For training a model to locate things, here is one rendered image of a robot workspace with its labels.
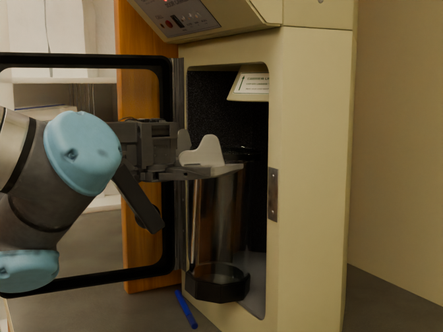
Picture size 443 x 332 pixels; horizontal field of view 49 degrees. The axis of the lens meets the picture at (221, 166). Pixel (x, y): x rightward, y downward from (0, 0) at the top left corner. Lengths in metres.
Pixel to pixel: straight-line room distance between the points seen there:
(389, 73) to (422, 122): 0.13
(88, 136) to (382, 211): 0.77
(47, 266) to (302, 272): 0.33
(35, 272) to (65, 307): 0.41
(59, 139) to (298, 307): 0.40
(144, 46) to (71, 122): 0.48
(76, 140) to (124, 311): 0.52
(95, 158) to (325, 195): 0.34
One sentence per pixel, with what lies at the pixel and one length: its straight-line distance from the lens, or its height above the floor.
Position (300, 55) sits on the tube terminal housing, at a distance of 0.63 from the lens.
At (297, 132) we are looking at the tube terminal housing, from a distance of 0.63.
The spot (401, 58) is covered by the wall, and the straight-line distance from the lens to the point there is 1.06.
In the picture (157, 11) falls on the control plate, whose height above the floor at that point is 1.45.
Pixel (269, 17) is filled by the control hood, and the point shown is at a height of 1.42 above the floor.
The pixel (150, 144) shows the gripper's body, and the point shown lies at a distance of 0.66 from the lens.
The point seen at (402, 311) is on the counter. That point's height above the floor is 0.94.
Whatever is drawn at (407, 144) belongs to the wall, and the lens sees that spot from 1.04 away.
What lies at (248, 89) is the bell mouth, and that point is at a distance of 0.72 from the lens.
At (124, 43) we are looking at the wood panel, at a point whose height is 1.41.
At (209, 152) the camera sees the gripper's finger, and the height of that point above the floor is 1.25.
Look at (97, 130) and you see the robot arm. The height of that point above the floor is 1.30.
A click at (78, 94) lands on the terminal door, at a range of 0.84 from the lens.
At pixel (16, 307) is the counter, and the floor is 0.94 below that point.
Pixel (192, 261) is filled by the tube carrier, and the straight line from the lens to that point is 0.76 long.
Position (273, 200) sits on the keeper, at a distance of 0.64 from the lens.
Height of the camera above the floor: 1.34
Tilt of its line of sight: 10 degrees down
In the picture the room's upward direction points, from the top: straight up
